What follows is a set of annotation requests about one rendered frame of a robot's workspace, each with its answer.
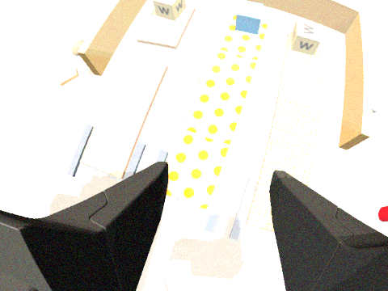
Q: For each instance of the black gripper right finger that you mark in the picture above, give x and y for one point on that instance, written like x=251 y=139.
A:
x=321 y=247

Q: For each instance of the small red cylinder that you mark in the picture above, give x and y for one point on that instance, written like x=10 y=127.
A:
x=383 y=214

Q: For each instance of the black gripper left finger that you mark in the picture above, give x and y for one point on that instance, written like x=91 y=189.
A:
x=100 y=244

